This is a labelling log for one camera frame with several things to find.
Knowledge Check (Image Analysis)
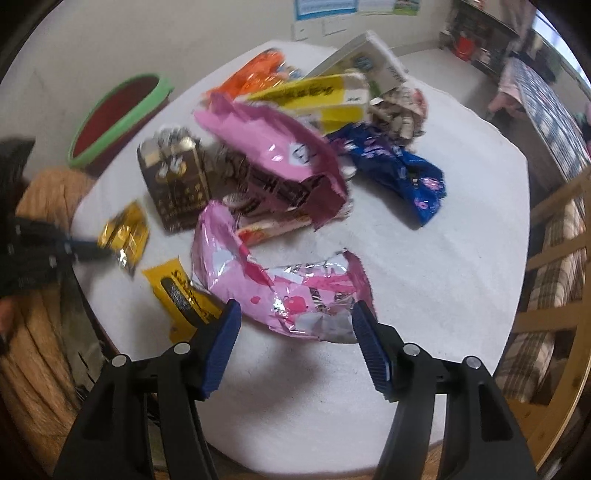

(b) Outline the wooden chair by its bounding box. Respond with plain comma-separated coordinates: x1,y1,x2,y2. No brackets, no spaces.
494,166,591,467

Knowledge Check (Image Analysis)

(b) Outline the pink foil bag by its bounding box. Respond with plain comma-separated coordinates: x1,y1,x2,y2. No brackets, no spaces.
191,200,372,344

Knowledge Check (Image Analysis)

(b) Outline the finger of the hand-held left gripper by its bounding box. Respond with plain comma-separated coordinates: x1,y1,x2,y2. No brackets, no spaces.
11,216,115,296

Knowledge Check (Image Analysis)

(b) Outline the blue snack wrapper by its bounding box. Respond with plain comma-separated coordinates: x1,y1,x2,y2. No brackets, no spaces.
325,122,446,227

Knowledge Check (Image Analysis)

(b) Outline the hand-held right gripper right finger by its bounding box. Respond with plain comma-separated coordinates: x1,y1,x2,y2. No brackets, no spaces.
352,300,539,480

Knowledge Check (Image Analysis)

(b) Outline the yellow carton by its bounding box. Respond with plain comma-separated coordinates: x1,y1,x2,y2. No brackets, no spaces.
233,71,372,134

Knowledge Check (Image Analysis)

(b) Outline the crumpled brown printed paper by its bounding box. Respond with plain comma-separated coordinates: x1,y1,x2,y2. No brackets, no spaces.
369,85,429,141

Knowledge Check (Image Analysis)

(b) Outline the white tablecloth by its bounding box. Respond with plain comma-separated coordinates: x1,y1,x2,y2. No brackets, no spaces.
71,39,532,472

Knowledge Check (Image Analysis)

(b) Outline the blue bordered wall poster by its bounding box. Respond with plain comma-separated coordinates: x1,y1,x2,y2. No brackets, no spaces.
294,0,361,21

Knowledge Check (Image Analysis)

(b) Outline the orange wrapper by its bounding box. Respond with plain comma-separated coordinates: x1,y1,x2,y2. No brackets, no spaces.
205,48,303,100

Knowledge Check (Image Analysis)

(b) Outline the dark shelf unit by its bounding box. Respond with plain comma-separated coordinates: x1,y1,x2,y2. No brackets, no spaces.
450,0,520,75

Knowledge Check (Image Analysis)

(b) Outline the brown carton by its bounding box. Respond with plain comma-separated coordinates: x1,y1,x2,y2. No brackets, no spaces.
137,127,213,234

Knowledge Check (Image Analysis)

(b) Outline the large pink snack bag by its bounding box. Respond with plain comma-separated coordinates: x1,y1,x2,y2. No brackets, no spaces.
193,92,349,232

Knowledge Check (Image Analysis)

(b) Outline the red and white packet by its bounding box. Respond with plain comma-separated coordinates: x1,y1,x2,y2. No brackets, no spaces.
233,210,324,247

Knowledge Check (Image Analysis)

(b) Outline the pink curtain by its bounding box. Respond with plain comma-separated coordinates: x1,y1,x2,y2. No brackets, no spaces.
503,0,539,51

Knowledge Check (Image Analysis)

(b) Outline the bed with blue patterned quilt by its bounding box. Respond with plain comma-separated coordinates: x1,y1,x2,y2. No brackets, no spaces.
487,58,591,185

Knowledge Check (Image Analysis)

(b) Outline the yellow and black snack packet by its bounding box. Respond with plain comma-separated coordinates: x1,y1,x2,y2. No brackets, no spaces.
141,258,225,344

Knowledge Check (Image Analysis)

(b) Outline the plaid cushion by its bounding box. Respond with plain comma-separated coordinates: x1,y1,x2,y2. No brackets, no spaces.
496,198,587,404

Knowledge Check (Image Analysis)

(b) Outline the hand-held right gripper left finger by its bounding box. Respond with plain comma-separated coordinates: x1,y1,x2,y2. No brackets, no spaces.
53,299,242,480

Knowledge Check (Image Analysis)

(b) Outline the gold foil wrapper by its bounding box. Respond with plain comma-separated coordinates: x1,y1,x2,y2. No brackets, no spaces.
98,200,151,278

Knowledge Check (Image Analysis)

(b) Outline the tan fuzzy rug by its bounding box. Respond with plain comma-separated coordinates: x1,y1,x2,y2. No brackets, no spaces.
0,168,116,467

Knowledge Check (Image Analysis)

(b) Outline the wall poster with green picture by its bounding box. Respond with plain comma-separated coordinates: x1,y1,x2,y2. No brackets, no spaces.
358,0,423,17

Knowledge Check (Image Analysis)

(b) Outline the white and green box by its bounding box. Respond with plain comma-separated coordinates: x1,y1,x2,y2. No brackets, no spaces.
302,30,409,100

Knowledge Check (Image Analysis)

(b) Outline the red bin with green rim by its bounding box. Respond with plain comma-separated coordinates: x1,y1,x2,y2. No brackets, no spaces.
68,74,175,169

